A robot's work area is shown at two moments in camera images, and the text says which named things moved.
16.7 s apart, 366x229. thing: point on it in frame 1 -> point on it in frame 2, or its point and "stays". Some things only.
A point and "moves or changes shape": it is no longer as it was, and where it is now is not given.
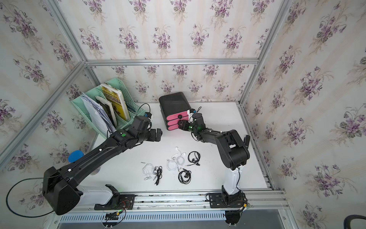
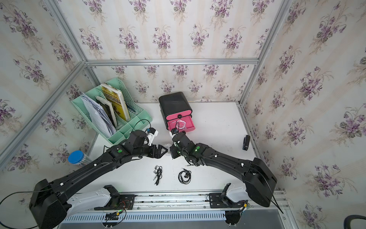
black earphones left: (159, 174) stays
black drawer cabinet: (173, 108) stays
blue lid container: (74, 155) stays
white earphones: (149, 170) moves or changes shape
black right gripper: (182, 126) -> (173, 155)
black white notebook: (108, 107) stays
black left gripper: (153, 137) -> (158, 155)
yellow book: (116, 98) stays
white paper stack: (100, 117) stays
